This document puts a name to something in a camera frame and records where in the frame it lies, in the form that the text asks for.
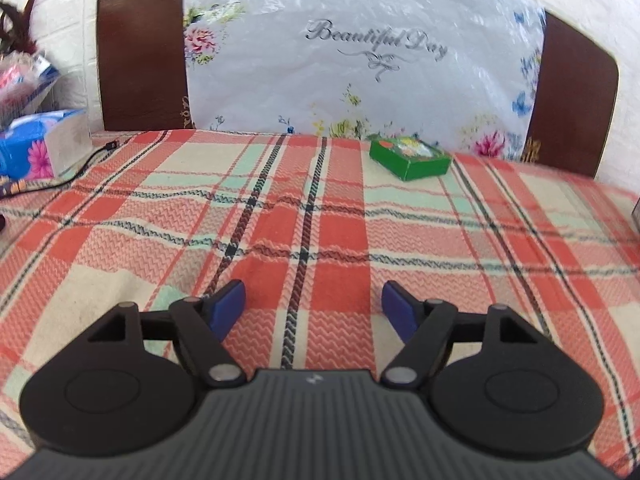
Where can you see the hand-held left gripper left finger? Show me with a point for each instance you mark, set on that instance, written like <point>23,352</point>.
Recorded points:
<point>227,307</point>

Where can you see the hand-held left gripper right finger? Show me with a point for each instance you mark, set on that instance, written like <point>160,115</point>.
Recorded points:
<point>400,307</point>

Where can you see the red plaid blanket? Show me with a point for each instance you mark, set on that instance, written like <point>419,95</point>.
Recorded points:
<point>325,220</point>

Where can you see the green printed box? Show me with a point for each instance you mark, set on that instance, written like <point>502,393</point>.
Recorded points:
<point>415,165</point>

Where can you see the blue floral tissue pack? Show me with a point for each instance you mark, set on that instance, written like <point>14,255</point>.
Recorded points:
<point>30,145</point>

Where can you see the clear bag of packets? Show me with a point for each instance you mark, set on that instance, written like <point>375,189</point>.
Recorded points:
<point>25,85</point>

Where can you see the floral plastic bag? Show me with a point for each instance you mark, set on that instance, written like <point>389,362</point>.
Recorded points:
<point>350,10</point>

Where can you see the dark feather duster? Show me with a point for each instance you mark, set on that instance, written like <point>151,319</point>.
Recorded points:
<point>17,25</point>

